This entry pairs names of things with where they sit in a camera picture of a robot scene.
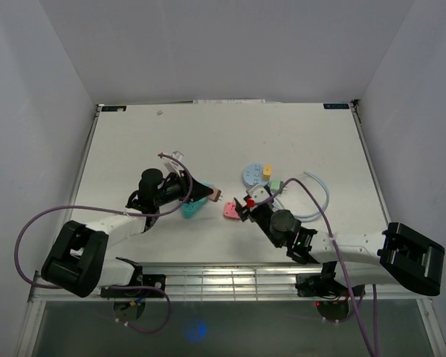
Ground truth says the light blue round power strip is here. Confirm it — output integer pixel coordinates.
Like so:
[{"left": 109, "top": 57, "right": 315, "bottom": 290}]
[{"left": 242, "top": 163, "right": 268, "bottom": 188}]

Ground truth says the left blue corner label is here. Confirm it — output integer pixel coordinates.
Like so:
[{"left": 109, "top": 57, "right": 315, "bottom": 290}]
[{"left": 101, "top": 106, "right": 127, "bottom": 112}]

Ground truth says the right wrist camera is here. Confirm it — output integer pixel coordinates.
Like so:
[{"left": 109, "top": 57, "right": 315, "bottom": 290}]
[{"left": 245, "top": 184, "right": 272, "bottom": 208}]

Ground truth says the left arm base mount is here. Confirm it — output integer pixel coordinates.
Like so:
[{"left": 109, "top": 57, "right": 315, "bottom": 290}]
[{"left": 100, "top": 274, "right": 167, "bottom": 299}]

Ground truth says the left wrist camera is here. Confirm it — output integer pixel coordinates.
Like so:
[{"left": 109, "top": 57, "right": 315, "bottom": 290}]
[{"left": 160, "top": 151, "right": 184, "bottom": 174}]

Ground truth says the pink socket adapter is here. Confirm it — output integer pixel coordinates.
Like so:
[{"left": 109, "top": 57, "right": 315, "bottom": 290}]
[{"left": 223, "top": 202, "right": 240, "bottom": 221}]

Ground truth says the right blue corner label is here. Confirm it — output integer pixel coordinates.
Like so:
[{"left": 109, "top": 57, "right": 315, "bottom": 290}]
[{"left": 323, "top": 103, "right": 350, "bottom": 110}]

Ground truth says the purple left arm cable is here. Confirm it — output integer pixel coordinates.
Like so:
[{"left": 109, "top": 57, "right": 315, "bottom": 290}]
[{"left": 14, "top": 151, "right": 194, "bottom": 334}]

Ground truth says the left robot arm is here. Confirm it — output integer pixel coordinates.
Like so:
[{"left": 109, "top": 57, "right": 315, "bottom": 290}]
[{"left": 41, "top": 168, "right": 221, "bottom": 298}]

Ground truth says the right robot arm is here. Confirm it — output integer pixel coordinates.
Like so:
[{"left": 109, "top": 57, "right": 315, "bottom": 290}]
[{"left": 236, "top": 199, "right": 445, "bottom": 296}]

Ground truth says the teal triangular power strip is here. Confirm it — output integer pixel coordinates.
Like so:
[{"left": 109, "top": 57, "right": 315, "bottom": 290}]
[{"left": 181, "top": 183, "right": 213, "bottom": 219}]

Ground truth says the green two-tone plug adapter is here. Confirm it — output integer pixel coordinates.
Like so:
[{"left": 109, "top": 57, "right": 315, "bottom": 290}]
[{"left": 269, "top": 180, "right": 285, "bottom": 194}]

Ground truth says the blue corner label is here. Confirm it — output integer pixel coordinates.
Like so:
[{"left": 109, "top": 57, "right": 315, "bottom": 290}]
[
  {"left": 101, "top": 106, "right": 127, "bottom": 112},
  {"left": 323, "top": 103, "right": 350, "bottom": 110}
]

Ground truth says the aluminium front rail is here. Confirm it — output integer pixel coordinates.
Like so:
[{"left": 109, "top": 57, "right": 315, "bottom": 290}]
[{"left": 29, "top": 264, "right": 428, "bottom": 302}]

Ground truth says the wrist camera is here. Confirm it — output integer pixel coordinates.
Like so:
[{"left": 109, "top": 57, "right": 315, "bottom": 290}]
[
  {"left": 160, "top": 151, "right": 184, "bottom": 174},
  {"left": 245, "top": 184, "right": 272, "bottom": 208}
]

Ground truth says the brown two-tone plug adapter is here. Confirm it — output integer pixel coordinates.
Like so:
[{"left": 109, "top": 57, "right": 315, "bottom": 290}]
[{"left": 208, "top": 187, "right": 222, "bottom": 202}]

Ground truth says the light blue power cable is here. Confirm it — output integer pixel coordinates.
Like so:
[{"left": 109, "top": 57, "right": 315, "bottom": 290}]
[{"left": 271, "top": 171, "right": 330, "bottom": 222}]

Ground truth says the yellow plug adapter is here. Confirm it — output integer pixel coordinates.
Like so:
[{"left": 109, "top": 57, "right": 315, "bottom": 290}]
[{"left": 262, "top": 164, "right": 272, "bottom": 181}]

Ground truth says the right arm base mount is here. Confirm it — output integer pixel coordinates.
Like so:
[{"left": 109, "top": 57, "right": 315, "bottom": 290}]
[{"left": 295, "top": 273, "right": 349, "bottom": 299}]

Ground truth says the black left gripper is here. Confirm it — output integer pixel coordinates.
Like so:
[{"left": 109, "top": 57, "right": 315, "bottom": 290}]
[{"left": 154, "top": 170, "right": 213, "bottom": 208}]

